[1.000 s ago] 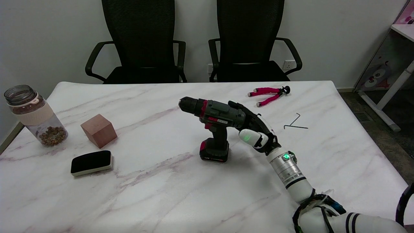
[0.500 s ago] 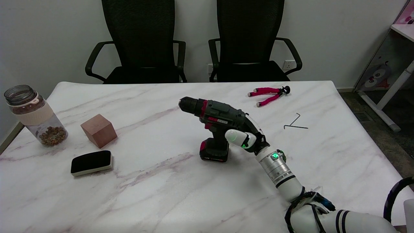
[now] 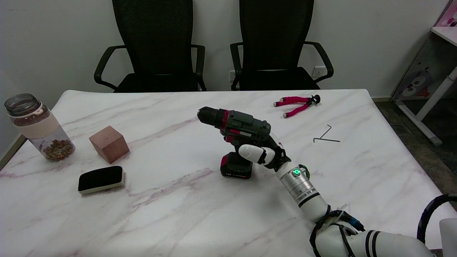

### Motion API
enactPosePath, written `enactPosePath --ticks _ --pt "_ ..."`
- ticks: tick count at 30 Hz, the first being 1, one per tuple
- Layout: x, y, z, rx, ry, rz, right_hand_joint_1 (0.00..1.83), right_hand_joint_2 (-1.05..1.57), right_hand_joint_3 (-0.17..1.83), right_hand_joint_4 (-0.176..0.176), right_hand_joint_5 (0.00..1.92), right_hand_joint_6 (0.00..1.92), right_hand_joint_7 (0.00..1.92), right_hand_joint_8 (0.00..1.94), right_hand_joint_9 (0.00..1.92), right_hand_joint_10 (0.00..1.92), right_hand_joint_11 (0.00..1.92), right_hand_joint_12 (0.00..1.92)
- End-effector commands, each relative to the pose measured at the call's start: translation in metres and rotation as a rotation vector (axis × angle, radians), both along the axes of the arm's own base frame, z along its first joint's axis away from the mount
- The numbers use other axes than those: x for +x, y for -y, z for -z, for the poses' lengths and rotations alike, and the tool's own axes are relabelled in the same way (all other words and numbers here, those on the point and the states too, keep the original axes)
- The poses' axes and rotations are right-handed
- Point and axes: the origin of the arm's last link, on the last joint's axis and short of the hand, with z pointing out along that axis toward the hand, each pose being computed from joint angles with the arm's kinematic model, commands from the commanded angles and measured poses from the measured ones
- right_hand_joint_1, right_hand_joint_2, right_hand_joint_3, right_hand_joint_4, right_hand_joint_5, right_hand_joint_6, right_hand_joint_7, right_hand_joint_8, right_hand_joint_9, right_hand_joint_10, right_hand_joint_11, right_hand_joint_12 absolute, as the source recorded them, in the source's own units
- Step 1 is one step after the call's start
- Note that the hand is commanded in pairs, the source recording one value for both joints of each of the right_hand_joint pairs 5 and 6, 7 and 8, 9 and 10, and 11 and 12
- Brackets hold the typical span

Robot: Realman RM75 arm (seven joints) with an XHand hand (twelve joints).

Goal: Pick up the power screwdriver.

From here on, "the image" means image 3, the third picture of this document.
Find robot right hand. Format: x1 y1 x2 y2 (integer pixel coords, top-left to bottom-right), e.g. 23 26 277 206
238 132 292 170

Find green red power screwdriver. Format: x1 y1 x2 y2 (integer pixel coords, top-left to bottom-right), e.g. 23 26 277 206
197 106 272 180

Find pink mini flexible tripod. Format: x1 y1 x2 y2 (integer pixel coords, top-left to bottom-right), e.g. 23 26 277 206
273 95 321 119

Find black mesh office chair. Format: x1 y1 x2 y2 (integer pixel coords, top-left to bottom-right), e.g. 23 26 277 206
230 0 334 91
94 0 207 93

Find brown wooden cube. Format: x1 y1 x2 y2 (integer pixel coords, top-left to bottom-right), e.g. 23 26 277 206
89 126 130 164

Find black whiteboard eraser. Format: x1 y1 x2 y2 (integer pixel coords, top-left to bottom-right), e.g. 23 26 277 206
78 166 125 195

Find white desk with cartoon panel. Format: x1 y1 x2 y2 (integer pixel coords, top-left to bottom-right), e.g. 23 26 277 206
390 0 457 146

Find glass jar with nuts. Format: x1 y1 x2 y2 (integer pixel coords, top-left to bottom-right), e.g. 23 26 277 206
4 94 76 162

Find black elbow cable bundle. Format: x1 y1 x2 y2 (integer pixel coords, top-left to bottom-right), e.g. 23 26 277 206
309 205 365 257

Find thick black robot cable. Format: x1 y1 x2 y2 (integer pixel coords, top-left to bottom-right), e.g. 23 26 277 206
417 193 457 245

